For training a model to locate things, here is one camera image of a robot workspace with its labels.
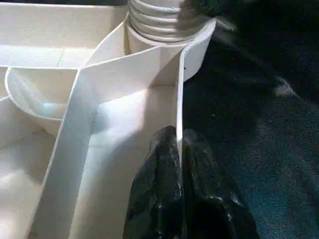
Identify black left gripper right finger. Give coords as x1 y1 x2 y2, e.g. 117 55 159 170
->
183 128 260 239

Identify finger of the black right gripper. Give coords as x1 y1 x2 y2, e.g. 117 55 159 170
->
178 0 237 32

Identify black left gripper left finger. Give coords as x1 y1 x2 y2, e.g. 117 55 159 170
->
123 125 185 239

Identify white plastic table leg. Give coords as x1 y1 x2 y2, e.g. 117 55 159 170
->
127 0 207 43

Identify white plastic table top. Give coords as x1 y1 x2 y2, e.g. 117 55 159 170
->
0 0 217 239

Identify black plastic mat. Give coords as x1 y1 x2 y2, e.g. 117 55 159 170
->
179 0 319 239

